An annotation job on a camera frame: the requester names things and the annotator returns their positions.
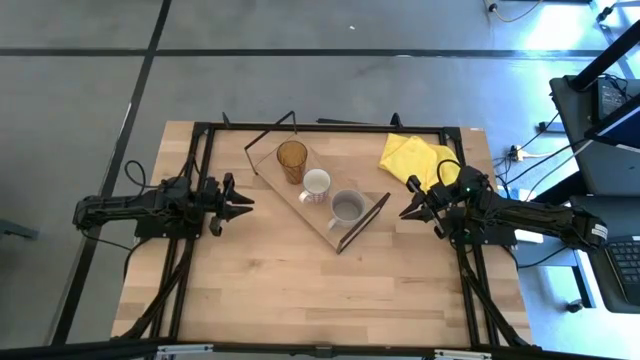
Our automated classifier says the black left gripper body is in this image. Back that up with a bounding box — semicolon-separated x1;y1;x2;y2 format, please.
199;172;236;236

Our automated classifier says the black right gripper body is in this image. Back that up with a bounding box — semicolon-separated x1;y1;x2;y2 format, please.
407;174;454;240

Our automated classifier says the amber transparent plastic cup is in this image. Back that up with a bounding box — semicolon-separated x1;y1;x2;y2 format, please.
276;139;309;185

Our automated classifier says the grey mug white floral print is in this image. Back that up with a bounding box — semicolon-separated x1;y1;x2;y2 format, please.
327;188;367;232

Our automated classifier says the white mug red lattice print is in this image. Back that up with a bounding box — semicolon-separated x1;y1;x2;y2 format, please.
298;168;332;205

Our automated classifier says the yellow cloth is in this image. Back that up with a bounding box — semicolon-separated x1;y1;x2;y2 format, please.
378;132;461;191

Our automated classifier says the grey desk with keyboard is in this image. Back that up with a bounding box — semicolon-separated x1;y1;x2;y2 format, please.
568;194;640;315

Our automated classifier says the black bar with silver brackets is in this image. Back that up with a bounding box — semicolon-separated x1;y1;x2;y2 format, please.
0;338;640;360

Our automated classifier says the black keyboard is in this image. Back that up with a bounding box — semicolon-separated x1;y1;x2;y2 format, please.
601;234;640;307

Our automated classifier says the dark laptop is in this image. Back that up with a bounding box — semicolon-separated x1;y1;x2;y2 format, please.
583;92;640;154

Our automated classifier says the grey furniture foot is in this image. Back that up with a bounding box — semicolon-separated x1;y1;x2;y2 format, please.
0;218;39;240

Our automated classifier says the black power adapter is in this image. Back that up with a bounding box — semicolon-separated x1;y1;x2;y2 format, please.
594;77;630;121

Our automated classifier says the black slanted pole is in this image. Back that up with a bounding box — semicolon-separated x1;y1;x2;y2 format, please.
568;18;640;92

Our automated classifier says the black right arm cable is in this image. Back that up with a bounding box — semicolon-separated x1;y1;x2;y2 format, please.
436;158;462;187

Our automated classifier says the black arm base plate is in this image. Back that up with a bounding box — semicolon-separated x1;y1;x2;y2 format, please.
449;219;518;247
133;199;205;240

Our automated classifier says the black frame clear shelf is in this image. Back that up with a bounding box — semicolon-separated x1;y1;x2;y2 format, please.
243;109;392;255

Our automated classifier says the black table frame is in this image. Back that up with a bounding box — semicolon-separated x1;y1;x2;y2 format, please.
112;112;541;351

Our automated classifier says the yellow extension cable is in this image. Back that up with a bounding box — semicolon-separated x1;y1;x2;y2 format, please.
482;0;545;24

